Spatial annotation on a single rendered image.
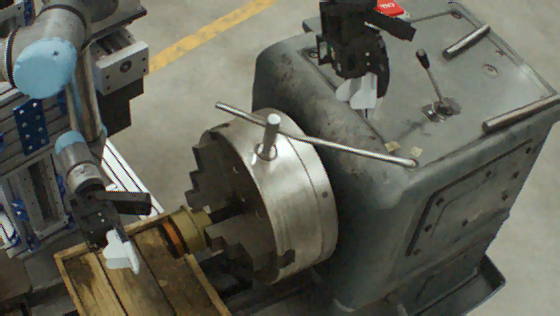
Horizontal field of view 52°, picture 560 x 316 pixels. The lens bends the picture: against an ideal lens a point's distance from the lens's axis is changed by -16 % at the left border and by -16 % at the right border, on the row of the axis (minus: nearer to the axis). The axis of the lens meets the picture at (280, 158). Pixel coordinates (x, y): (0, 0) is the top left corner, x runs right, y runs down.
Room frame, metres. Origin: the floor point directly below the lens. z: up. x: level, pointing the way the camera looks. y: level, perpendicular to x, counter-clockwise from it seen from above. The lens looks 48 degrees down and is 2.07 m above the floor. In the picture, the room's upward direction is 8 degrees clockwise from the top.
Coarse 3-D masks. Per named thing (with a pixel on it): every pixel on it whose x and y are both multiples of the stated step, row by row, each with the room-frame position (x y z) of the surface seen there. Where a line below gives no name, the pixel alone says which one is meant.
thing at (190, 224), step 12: (168, 216) 0.70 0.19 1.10; (180, 216) 0.69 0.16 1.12; (192, 216) 0.69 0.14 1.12; (204, 216) 0.70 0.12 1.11; (168, 228) 0.66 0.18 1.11; (180, 228) 0.67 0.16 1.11; (192, 228) 0.67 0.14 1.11; (168, 240) 0.64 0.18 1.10; (180, 240) 0.65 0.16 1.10; (192, 240) 0.66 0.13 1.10; (204, 240) 0.66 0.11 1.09; (180, 252) 0.64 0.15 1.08; (192, 252) 0.65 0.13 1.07
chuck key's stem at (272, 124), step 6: (270, 120) 0.75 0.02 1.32; (276, 120) 0.75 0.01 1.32; (270, 126) 0.75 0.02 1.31; (276, 126) 0.75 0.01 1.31; (264, 132) 0.76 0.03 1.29; (270, 132) 0.75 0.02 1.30; (264, 138) 0.75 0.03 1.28; (270, 138) 0.75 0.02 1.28; (276, 138) 0.76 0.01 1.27; (264, 144) 0.75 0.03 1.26; (270, 144) 0.75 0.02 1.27; (264, 150) 0.76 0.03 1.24; (270, 150) 0.76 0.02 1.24
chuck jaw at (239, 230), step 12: (240, 216) 0.72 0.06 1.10; (204, 228) 0.68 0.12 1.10; (216, 228) 0.68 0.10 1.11; (228, 228) 0.69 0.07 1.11; (240, 228) 0.69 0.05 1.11; (252, 228) 0.69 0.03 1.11; (216, 240) 0.66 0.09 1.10; (228, 240) 0.66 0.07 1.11; (240, 240) 0.66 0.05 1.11; (252, 240) 0.66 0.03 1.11; (264, 240) 0.67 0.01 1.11; (228, 252) 0.65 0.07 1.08; (240, 252) 0.65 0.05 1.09; (252, 252) 0.64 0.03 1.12; (264, 252) 0.64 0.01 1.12; (288, 252) 0.65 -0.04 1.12; (252, 264) 0.62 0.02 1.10; (264, 264) 0.63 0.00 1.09; (276, 264) 0.63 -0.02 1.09; (288, 264) 0.64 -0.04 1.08
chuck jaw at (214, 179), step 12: (204, 144) 0.80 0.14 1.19; (216, 144) 0.80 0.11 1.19; (204, 156) 0.78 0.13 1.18; (216, 156) 0.79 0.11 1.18; (204, 168) 0.77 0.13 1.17; (216, 168) 0.77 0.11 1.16; (192, 180) 0.76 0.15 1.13; (204, 180) 0.75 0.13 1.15; (216, 180) 0.76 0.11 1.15; (228, 180) 0.77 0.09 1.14; (192, 192) 0.74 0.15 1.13; (204, 192) 0.74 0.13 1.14; (216, 192) 0.75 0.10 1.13; (228, 192) 0.76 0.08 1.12; (192, 204) 0.72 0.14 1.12; (204, 204) 0.72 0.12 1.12
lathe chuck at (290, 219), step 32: (224, 128) 0.82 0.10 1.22; (256, 128) 0.82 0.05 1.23; (224, 160) 0.79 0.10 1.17; (256, 160) 0.74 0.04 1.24; (288, 160) 0.76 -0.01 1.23; (256, 192) 0.70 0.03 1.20; (288, 192) 0.71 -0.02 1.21; (256, 224) 0.69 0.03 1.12; (288, 224) 0.67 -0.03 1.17; (320, 224) 0.69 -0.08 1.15
